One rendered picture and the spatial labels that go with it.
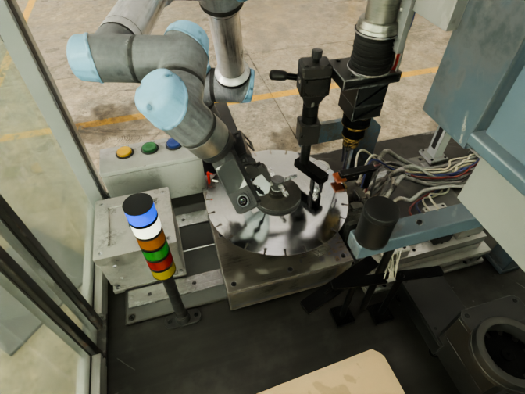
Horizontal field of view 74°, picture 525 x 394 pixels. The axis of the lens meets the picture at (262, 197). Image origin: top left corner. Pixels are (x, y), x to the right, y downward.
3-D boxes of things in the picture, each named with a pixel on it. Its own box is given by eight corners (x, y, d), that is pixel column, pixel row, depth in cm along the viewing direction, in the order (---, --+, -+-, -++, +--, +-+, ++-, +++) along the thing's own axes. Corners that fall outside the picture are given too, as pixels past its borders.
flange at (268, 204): (269, 173, 87) (269, 165, 85) (308, 190, 83) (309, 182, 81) (244, 201, 81) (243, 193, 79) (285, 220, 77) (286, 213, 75)
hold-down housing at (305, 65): (296, 149, 74) (304, 57, 59) (292, 135, 77) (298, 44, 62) (322, 147, 75) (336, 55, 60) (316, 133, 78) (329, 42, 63)
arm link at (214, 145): (220, 134, 55) (180, 158, 58) (235, 148, 59) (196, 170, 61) (212, 102, 59) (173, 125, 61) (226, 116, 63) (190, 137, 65)
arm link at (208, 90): (184, 91, 132) (178, 56, 122) (219, 92, 132) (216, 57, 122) (178, 109, 124) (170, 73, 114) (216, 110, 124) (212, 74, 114)
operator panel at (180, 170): (116, 210, 105) (98, 173, 94) (115, 185, 112) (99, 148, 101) (208, 191, 111) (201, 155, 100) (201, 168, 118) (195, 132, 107)
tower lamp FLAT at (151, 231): (133, 243, 55) (128, 231, 53) (133, 221, 58) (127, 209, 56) (162, 236, 56) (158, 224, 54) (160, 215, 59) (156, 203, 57)
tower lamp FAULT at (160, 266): (148, 274, 62) (144, 265, 60) (147, 253, 65) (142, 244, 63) (174, 268, 63) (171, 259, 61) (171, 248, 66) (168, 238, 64)
